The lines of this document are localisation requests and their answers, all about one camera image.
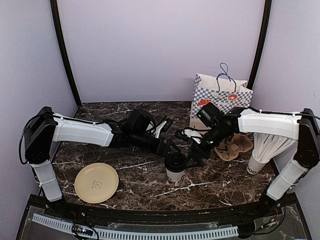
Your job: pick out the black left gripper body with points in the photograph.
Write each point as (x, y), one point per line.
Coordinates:
(158, 152)

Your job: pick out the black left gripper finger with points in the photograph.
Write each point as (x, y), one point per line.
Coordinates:
(174, 157)
(172, 149)

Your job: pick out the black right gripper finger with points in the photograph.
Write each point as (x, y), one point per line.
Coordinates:
(192, 154)
(193, 162)

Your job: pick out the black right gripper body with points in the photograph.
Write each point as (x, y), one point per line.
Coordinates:
(207, 151)

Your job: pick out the black plastic cup lid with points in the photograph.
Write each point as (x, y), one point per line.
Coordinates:
(174, 167)

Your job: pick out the white paper cup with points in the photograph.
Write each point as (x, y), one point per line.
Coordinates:
(174, 176)

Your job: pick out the brown cardboard cup carrier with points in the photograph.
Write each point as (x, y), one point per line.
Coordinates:
(229, 149)

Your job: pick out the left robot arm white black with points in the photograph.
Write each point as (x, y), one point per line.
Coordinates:
(138, 129)

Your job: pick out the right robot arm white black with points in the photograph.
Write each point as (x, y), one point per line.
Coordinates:
(274, 132)

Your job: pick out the white cup holding straws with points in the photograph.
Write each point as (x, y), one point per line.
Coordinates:
(254, 165)

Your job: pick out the blue checkered paper bag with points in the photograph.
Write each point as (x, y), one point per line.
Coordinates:
(222, 91)

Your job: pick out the paper wrapped straws bundle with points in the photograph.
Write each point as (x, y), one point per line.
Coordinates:
(267, 146)

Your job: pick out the cream yellow plate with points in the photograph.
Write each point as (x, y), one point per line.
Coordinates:
(96, 183)

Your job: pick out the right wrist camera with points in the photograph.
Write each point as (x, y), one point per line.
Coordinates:
(188, 134)

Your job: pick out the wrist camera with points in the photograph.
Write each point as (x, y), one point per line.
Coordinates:
(157, 129)
(188, 134)

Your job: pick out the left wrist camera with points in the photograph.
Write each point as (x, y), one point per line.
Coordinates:
(157, 129)

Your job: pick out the white perforated cable duct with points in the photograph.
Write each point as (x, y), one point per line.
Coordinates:
(119, 231)

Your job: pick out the black front table rail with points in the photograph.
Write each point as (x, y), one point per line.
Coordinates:
(85, 214)

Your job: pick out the right black frame post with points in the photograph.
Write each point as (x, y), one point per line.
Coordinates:
(260, 44)

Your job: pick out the black frame post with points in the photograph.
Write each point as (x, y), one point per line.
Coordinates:
(63, 51)
(260, 44)

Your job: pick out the left black frame post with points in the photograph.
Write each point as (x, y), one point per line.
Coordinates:
(63, 51)

